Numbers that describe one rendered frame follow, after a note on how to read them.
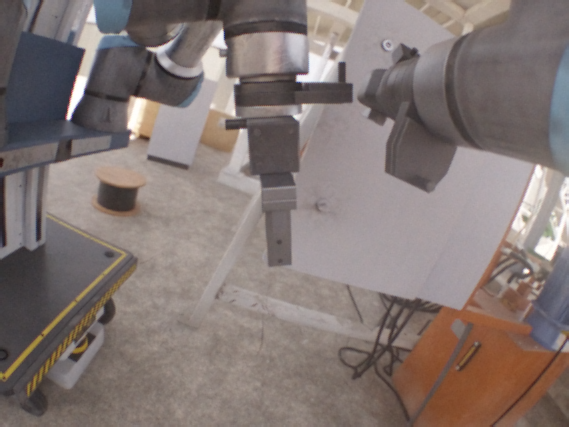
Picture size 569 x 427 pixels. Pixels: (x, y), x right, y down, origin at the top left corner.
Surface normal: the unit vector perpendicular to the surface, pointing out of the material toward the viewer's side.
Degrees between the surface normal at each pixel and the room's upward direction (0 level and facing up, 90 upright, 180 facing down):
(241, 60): 110
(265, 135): 96
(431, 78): 104
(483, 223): 90
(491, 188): 90
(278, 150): 96
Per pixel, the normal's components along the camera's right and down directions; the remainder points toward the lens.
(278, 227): 0.11, 0.83
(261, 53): -0.09, 0.45
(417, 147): 0.10, 0.33
